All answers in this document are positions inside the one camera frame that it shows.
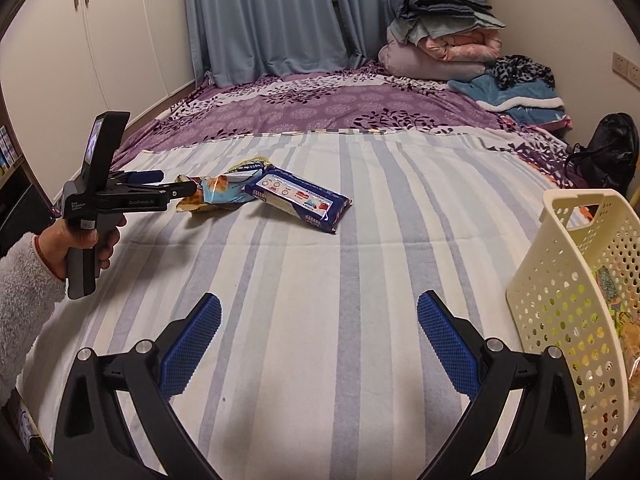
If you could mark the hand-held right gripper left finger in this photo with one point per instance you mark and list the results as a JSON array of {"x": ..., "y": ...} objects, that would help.
[{"x": 192, "y": 345}]

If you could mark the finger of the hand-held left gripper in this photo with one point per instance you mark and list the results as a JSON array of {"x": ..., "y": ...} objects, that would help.
[
  {"x": 145, "y": 177},
  {"x": 160, "y": 194}
]

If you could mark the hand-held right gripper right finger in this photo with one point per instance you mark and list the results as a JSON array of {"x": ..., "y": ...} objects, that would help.
[{"x": 447, "y": 345}]

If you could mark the orange brown snack packet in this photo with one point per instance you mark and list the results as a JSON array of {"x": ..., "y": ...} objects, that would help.
[{"x": 192, "y": 204}]

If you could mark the cream perforated plastic basket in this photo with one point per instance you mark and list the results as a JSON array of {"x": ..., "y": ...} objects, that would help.
[{"x": 555, "y": 300}]

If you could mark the large green seaweed packet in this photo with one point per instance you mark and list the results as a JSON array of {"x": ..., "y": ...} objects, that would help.
[{"x": 606, "y": 282}]

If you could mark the person's left forearm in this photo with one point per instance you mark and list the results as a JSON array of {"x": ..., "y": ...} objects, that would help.
[{"x": 25, "y": 305}]

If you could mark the person's left hand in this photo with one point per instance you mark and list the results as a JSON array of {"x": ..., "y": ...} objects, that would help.
[{"x": 52, "y": 245}]

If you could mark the blue white snack packet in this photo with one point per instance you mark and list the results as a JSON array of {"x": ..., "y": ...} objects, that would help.
[{"x": 225, "y": 189}]

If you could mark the small gold snack packet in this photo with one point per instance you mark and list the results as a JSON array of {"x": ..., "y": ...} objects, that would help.
[{"x": 250, "y": 166}]

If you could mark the striped white grey blanket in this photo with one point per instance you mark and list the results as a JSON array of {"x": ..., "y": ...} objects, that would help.
[{"x": 325, "y": 285}]

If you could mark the blue wet wipes packet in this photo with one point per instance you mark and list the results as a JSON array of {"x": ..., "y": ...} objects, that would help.
[{"x": 300, "y": 200}]

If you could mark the white wardrobe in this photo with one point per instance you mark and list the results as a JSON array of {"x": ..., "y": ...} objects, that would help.
[{"x": 100, "y": 35}]

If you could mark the purple floral bedsheet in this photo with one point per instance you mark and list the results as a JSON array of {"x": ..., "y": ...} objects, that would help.
[{"x": 300, "y": 105}]

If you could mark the black backpack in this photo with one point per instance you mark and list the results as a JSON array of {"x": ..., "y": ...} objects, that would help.
[{"x": 610, "y": 155}]

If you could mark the blue fleece blanket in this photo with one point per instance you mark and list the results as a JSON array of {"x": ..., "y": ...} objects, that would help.
[{"x": 510, "y": 102}]

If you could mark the leopard print cloth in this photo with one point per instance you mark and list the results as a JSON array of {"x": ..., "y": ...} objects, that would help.
[{"x": 520, "y": 72}]

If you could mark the lilac folded quilt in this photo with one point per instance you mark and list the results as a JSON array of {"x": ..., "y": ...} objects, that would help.
[{"x": 425, "y": 62}]

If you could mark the pink folded quilt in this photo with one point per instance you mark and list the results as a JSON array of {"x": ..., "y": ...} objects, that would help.
[{"x": 460, "y": 47}]

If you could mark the pale green folded blanket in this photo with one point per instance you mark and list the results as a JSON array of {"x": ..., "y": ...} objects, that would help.
[{"x": 415, "y": 30}]

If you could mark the dark grey folded blanket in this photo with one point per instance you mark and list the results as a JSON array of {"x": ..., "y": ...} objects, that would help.
[{"x": 440, "y": 7}]

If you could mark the wall socket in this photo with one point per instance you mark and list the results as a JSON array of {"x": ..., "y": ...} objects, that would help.
[
  {"x": 635, "y": 72},
  {"x": 621, "y": 64}
]

